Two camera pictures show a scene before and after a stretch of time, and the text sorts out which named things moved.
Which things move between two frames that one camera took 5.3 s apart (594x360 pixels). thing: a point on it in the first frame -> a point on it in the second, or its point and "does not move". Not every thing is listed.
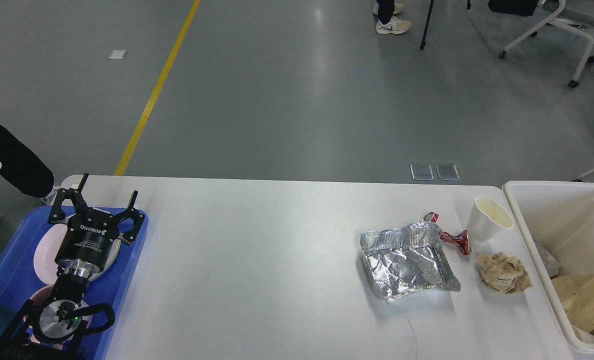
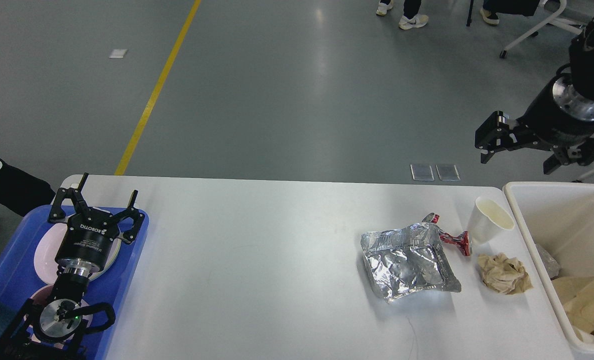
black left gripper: x=85 y=245 does not move
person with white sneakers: x=388 y=23 -> x=411 y=17
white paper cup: x=587 y=338 does not move
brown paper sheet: x=591 y=301 does not move
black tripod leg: x=423 y=43 -> x=470 y=14
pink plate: x=46 y=251 does not move
